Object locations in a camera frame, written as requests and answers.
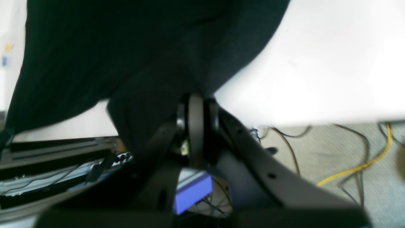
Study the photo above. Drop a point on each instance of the blue purple box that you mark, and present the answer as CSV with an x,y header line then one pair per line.
x,y
193,185

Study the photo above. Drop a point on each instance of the black T-shirt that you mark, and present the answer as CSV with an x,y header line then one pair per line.
x,y
141,55

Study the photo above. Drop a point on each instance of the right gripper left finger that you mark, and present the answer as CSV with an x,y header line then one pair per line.
x,y
142,193

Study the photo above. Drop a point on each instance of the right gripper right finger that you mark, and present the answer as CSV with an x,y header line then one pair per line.
x,y
263,192

